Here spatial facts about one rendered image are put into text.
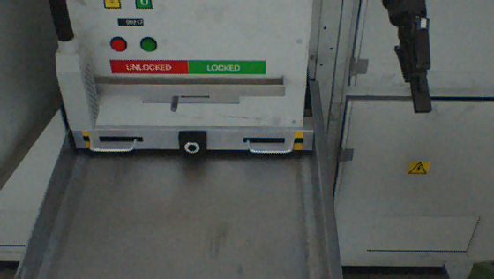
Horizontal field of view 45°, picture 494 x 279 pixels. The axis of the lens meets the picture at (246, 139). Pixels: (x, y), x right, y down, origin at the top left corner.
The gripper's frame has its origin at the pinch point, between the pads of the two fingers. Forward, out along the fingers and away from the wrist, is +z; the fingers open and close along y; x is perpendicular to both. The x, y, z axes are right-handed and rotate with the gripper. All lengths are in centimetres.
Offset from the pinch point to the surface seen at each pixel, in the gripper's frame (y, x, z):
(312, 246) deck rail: -14.8, -20.4, 26.0
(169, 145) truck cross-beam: -29, -48, 0
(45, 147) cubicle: -70, -84, -14
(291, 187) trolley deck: -23.5, -21.8, 11.8
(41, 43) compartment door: -32, -78, -28
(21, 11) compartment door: -21, -80, -30
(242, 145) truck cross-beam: -26.8, -31.7, 0.8
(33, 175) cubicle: -81, -89, -8
